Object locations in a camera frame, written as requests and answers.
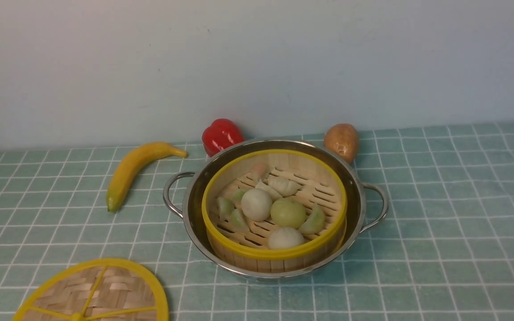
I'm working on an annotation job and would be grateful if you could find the bamboo steamer basket yellow rim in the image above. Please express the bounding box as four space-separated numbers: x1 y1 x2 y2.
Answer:
200 148 349 273

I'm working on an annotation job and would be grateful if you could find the woven bamboo steamer lid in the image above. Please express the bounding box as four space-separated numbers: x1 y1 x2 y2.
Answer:
13 258 170 321

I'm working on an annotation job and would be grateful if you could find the stainless steel pot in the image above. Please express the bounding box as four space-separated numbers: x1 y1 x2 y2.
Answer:
163 138 388 279

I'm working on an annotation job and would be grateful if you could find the pink dumpling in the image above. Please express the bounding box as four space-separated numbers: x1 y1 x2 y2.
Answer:
251 163 270 183

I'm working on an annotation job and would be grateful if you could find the white pleated dumpling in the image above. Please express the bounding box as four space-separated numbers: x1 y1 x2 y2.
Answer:
268 176 301 197

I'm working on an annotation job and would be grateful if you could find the red bell pepper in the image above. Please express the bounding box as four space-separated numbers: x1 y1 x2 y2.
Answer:
201 118 245 158

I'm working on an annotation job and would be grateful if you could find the white round bun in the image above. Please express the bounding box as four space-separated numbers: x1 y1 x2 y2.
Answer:
267 227 306 250
241 189 273 222

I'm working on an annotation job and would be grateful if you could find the green dumpling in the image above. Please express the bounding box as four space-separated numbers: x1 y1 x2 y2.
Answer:
228 209 250 232
298 204 325 235
217 197 235 221

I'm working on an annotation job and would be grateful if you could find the green round bun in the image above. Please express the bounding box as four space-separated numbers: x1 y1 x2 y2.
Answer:
270 198 307 229

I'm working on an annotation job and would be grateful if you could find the brown potato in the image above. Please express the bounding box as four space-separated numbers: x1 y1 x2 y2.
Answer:
323 123 360 164

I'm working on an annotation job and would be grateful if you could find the yellow banana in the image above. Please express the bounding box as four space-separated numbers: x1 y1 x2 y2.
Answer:
105 141 188 213

